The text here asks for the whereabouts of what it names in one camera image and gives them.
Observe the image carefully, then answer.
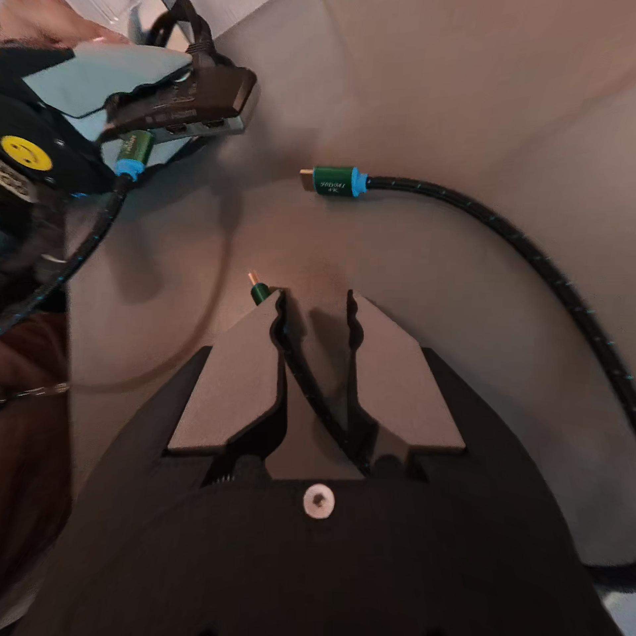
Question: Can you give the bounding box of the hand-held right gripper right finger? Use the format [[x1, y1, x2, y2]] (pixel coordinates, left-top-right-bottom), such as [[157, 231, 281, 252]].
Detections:
[[346, 289, 467, 460]]

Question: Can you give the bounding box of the black silver HDMI switch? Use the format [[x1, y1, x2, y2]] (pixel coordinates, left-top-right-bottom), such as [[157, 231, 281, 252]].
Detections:
[[105, 67, 261, 146]]

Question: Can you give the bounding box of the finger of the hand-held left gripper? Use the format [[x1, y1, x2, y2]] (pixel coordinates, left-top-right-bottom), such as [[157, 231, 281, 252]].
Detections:
[[22, 42, 193, 120], [67, 107, 195, 169]]

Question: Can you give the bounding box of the person's left forearm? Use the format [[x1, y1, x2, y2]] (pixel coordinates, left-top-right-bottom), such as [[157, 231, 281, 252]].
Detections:
[[0, 310, 73, 612]]

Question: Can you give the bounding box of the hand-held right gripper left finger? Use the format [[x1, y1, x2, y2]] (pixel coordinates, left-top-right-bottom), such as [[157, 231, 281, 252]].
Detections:
[[168, 289, 290, 460]]

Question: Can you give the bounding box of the person's left hand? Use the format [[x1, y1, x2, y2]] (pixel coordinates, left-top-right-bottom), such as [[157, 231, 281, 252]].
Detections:
[[0, 0, 131, 50]]

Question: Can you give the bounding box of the black braided switch cable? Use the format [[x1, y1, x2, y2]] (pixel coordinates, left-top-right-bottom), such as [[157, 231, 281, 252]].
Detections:
[[146, 0, 217, 70]]

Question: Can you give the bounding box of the green plug HDMI cable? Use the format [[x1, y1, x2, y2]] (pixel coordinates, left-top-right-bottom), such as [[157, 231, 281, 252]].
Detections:
[[299, 165, 636, 435], [0, 129, 156, 335], [247, 270, 373, 475]]

